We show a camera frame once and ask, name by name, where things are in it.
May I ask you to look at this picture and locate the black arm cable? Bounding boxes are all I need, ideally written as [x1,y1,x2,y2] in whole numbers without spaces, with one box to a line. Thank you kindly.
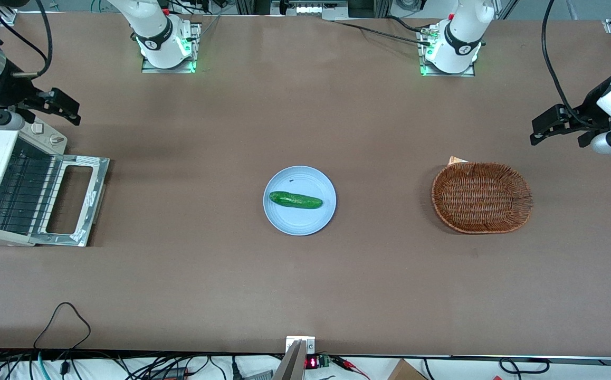
[541,0,594,128]
[0,0,53,78]

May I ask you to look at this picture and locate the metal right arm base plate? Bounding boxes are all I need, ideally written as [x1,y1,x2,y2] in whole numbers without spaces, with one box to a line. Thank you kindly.
[141,22,202,74]

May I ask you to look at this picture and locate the thick black table cable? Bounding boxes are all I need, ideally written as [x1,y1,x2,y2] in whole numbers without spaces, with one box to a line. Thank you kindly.
[387,15,433,33]

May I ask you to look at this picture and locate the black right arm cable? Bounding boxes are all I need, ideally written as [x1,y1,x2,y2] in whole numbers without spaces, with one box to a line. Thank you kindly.
[0,0,53,78]

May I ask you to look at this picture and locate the black coiled cable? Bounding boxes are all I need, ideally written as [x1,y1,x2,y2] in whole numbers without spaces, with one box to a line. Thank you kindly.
[498,357,550,374]

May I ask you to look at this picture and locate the red alligator clip leads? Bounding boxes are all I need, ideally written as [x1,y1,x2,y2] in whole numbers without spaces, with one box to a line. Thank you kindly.
[331,356,370,380]

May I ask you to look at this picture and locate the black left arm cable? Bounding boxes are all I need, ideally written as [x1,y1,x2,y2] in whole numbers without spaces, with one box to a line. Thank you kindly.
[541,0,594,128]

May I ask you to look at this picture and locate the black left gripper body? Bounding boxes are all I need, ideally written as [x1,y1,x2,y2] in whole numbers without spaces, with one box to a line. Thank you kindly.
[568,75,611,148]

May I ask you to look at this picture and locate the silver camera mount bracket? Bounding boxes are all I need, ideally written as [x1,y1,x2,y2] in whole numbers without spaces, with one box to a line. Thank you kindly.
[273,336,317,380]

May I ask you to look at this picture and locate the silver glass oven door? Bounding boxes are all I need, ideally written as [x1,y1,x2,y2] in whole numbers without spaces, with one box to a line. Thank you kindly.
[27,154,110,248]

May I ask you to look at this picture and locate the black looped cable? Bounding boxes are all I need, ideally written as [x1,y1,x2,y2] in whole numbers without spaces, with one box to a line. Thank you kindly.
[33,302,92,350]

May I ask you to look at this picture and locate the light blue plate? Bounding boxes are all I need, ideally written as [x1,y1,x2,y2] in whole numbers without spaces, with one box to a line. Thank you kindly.
[263,166,337,236]

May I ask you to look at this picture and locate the brown cardboard box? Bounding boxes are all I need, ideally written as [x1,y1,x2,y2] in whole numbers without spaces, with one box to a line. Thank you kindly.
[387,359,427,380]

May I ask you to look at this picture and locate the thin black table cable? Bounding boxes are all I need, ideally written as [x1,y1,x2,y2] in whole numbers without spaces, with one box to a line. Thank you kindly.
[332,21,433,46]

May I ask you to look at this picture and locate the metal wire oven rack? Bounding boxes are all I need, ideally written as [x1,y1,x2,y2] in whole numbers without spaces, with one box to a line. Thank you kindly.
[0,138,61,234]

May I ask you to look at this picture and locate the black power adapter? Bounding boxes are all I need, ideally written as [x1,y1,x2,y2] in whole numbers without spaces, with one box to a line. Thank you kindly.
[147,367,190,380]

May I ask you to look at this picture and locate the green cucumber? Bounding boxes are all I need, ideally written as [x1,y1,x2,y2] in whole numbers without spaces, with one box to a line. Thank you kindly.
[269,191,323,210]

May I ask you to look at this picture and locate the brown wicker basket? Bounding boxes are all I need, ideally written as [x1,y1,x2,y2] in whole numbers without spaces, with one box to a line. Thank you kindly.
[431,161,533,234]

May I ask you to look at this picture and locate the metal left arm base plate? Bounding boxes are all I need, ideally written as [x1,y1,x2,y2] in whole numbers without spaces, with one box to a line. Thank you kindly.
[417,26,476,78]

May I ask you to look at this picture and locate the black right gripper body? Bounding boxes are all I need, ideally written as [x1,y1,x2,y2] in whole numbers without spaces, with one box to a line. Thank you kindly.
[0,71,49,115]

